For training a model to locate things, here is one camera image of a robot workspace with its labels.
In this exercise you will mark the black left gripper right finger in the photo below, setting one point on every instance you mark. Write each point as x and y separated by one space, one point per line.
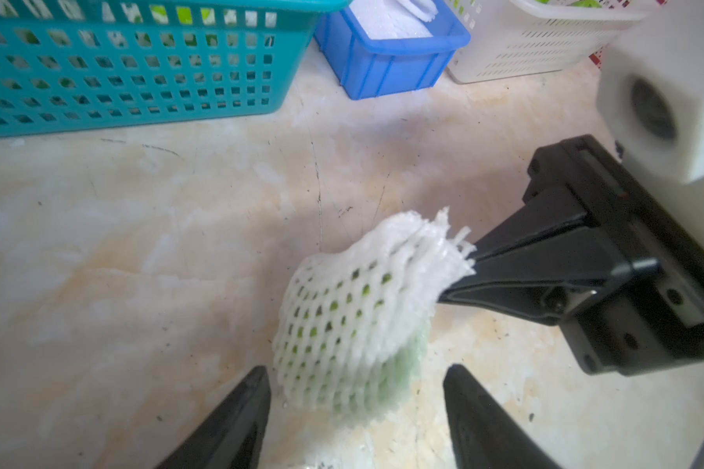
483 435

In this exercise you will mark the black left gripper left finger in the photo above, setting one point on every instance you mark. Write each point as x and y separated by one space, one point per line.
233 434

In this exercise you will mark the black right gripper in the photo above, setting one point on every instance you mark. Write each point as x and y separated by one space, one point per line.
628 294

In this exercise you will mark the green custard apple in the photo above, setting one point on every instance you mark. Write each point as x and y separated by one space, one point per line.
347 345

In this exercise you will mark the stack of white foam nets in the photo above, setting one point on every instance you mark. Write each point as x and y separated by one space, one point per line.
394 19

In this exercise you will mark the white perforated plastic basket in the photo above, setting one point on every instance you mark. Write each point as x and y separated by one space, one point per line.
516 38

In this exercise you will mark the blue plastic tray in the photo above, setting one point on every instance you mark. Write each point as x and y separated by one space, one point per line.
367 68

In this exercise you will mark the teal plastic basket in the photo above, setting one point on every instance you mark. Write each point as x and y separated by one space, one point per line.
83 65

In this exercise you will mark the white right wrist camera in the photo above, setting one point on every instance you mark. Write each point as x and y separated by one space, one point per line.
651 98

